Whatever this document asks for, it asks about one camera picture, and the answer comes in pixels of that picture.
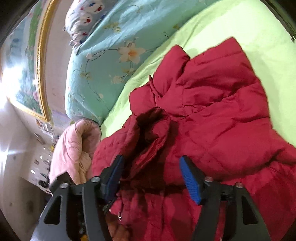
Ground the red quilted puffer jacket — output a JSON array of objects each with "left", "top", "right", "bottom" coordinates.
[{"left": 92, "top": 38, "right": 295, "bottom": 240}]

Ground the pink quilted blanket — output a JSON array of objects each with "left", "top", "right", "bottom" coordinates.
[{"left": 49, "top": 118, "right": 101, "bottom": 185}]

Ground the gold framed painting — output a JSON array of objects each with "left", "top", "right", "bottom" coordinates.
[{"left": 1, "top": 1, "right": 59, "bottom": 122}]

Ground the teal floral quilt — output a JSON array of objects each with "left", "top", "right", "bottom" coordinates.
[{"left": 65, "top": 0, "right": 211, "bottom": 123}]

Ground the light green bed sheet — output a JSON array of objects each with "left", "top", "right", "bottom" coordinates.
[{"left": 101, "top": 1, "right": 295, "bottom": 144}]

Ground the cartoon print pillow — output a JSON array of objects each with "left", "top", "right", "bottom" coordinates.
[{"left": 64, "top": 0, "right": 117, "bottom": 48}]

